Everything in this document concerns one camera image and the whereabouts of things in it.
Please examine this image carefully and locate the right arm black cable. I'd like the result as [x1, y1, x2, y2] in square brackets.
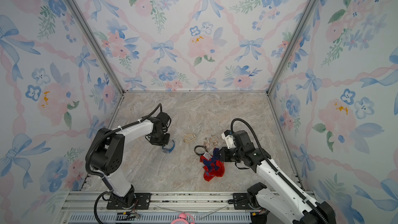
[229, 118, 327, 224]

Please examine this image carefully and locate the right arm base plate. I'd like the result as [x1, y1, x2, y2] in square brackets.
[228, 192, 271, 212]

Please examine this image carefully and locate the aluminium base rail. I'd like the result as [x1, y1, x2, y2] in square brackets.
[58, 191, 262, 217]

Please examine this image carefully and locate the white cloth care label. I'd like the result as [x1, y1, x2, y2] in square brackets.
[203, 152, 211, 160]

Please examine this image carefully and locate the pink round object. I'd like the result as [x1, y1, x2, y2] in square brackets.
[171, 213, 195, 224]

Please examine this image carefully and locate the blue strap watch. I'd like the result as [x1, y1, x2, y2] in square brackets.
[162, 140, 175, 153]

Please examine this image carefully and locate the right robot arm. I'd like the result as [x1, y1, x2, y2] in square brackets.
[220, 130, 336, 224]

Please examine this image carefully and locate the gold bracelet watch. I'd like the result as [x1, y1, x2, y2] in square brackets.
[209, 135, 218, 146]

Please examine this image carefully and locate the red blue patterned cloth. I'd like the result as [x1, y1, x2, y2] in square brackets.
[200, 148, 225, 181]

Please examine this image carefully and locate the small gold watch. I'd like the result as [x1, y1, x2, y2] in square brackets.
[204, 138, 210, 149]

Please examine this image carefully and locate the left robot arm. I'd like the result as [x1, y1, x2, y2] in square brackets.
[85, 112, 175, 209]

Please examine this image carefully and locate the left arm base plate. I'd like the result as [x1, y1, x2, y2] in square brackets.
[106, 193, 151, 210]

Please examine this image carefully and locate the black watch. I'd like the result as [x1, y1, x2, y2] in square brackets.
[194, 145, 207, 157]

